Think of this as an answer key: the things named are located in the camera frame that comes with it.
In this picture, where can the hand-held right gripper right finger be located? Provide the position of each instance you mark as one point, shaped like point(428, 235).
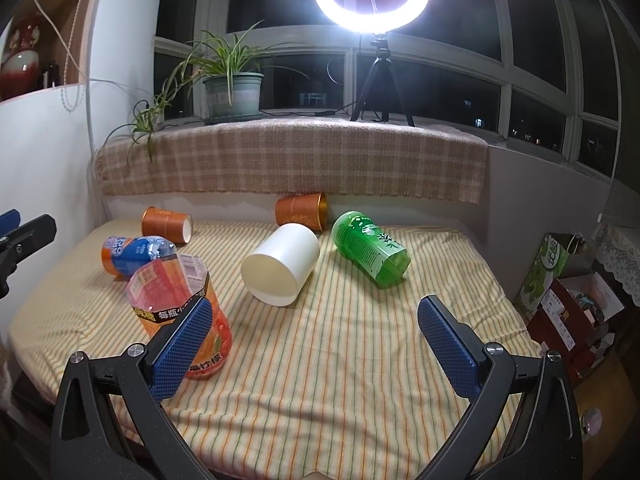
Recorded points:
point(450, 345)

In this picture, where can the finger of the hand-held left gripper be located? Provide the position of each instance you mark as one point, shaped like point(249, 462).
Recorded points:
point(7, 220)
point(30, 232)

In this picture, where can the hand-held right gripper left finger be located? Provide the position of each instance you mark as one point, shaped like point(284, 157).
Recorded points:
point(182, 345)

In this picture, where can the orange paper cup white inside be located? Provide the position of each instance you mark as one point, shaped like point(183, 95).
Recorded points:
point(162, 222)

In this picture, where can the orange paper cup gold inside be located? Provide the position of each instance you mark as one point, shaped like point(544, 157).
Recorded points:
point(297, 210)

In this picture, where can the orange-red plastic bottle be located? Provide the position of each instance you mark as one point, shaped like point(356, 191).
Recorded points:
point(165, 285)

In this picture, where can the blue orange plastic bottle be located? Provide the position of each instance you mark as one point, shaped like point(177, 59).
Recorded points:
point(130, 255)

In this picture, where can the green carton box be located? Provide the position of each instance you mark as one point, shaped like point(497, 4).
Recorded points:
point(542, 272)

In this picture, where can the green plastic bottle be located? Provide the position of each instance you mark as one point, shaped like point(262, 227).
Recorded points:
point(370, 250)

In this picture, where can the red cardboard box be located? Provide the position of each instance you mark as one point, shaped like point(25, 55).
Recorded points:
point(570, 310)

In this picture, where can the striped bed sheet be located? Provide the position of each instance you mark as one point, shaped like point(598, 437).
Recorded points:
point(325, 360)

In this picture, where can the dark small bottle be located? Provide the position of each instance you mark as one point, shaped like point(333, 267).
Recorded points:
point(48, 75)

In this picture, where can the red ceramic vase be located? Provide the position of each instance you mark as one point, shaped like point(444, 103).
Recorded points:
point(20, 67)

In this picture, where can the white lace cloth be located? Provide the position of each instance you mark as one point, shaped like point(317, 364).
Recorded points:
point(622, 255)

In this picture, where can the plaid blanket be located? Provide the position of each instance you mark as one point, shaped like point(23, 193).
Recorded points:
point(300, 160)

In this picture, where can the dark plant saucer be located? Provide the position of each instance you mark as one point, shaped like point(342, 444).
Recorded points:
point(235, 120)

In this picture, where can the potted spider plant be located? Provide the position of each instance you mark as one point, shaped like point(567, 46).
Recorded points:
point(232, 92)

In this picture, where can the black tripod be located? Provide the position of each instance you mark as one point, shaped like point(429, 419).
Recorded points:
point(381, 67)

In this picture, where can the white window frame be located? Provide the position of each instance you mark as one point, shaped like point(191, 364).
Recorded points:
point(505, 75)

